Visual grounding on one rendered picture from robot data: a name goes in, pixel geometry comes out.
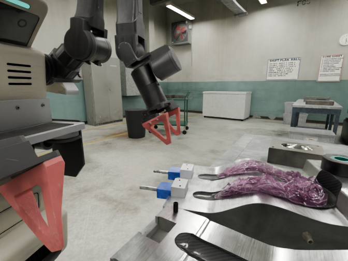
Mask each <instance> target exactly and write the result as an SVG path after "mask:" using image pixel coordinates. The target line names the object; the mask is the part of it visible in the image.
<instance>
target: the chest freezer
mask: <svg viewBox="0 0 348 261"><path fill-rule="evenodd" d="M251 93H252V92H226V91H207V92H203V110H202V115H203V116H204V118H205V117H206V116H209V117H220V118H231V119H241V121H243V120H244V119H248V117H249V116H250V105H251Z"/></svg>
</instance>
